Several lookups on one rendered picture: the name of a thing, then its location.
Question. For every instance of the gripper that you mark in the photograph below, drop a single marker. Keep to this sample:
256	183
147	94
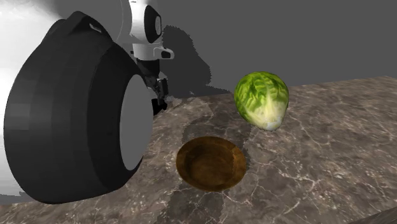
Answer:
149	69

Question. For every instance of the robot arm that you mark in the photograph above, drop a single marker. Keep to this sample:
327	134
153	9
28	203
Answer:
62	124

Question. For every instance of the brown wooden bowl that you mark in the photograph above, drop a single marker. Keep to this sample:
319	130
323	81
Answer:
211	164

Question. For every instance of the green cabbage head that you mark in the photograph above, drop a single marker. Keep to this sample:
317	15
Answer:
262	99

